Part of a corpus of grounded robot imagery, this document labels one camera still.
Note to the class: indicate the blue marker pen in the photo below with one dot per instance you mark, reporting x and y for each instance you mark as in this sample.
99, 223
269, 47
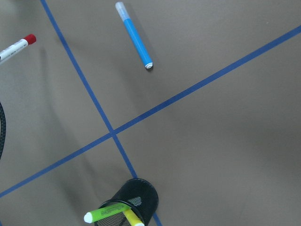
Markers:
134, 36

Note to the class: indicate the red capped white marker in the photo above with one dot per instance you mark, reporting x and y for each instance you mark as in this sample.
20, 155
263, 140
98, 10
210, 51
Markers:
15, 48

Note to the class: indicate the black mesh pen cup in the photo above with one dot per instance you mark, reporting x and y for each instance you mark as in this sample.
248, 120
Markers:
139, 195

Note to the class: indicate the yellow highlighter pen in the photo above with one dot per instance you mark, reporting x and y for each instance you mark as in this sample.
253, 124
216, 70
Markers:
132, 218

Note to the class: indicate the green highlighter pen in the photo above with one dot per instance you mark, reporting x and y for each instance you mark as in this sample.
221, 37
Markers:
104, 212

